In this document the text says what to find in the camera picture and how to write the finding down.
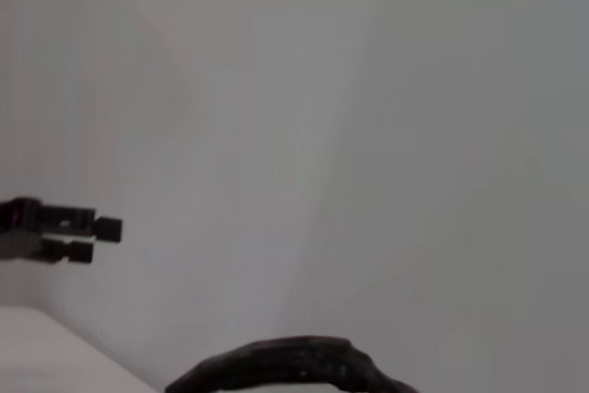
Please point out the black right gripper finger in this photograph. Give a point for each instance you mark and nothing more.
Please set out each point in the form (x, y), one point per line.
(69, 251)
(69, 223)

